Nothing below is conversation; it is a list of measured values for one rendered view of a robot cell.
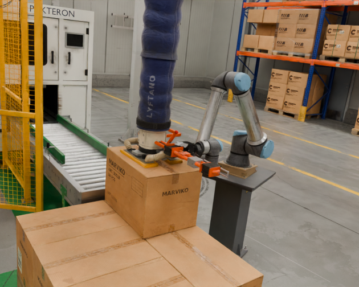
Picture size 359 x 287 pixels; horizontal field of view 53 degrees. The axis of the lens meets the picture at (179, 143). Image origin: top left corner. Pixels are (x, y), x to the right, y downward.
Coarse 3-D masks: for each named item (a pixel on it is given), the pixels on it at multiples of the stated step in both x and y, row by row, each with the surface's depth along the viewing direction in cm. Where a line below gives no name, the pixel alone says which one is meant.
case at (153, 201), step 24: (120, 168) 236; (144, 168) 220; (168, 168) 224; (192, 168) 229; (120, 192) 239; (144, 192) 210; (168, 192) 217; (192, 192) 228; (144, 216) 213; (168, 216) 223; (192, 216) 234
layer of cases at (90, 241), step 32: (32, 224) 220; (64, 224) 224; (96, 224) 228; (128, 224) 234; (32, 256) 200; (64, 256) 193; (96, 256) 196; (128, 256) 198; (160, 256) 202; (192, 256) 205; (224, 256) 208
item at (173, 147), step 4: (168, 144) 220; (172, 144) 221; (164, 148) 219; (168, 148) 214; (172, 148) 212; (176, 148) 214; (180, 148) 216; (164, 152) 218; (168, 152) 216; (172, 152) 213; (172, 156) 214; (176, 156) 216
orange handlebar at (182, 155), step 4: (172, 132) 262; (168, 136) 249; (176, 136) 253; (156, 144) 229; (160, 144) 225; (176, 152) 212; (180, 152) 211; (184, 152) 211; (180, 156) 208; (184, 156) 206; (188, 156) 209; (192, 156) 207; (196, 164) 197; (212, 172) 187; (216, 172) 187
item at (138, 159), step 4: (132, 148) 240; (124, 152) 241; (128, 152) 239; (128, 156) 236; (132, 156) 234; (136, 156) 233; (140, 156) 234; (144, 156) 228; (136, 160) 228; (140, 160) 227; (144, 160) 227; (140, 164) 224; (144, 164) 221; (148, 164) 222; (152, 164) 223; (156, 164) 224
